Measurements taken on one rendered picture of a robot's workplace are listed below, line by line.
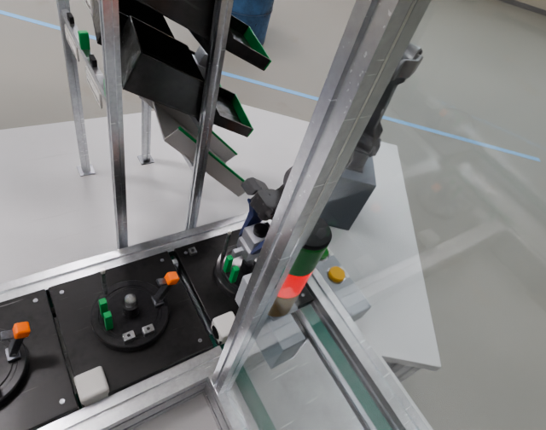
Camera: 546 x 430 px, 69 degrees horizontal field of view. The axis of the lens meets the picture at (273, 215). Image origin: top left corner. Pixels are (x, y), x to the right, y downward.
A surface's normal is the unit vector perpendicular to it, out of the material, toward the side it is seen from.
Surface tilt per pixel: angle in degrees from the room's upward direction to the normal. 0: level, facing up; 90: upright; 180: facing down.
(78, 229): 0
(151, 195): 0
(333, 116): 90
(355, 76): 90
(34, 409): 0
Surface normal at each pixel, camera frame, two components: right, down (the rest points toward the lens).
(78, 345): 0.24, -0.64
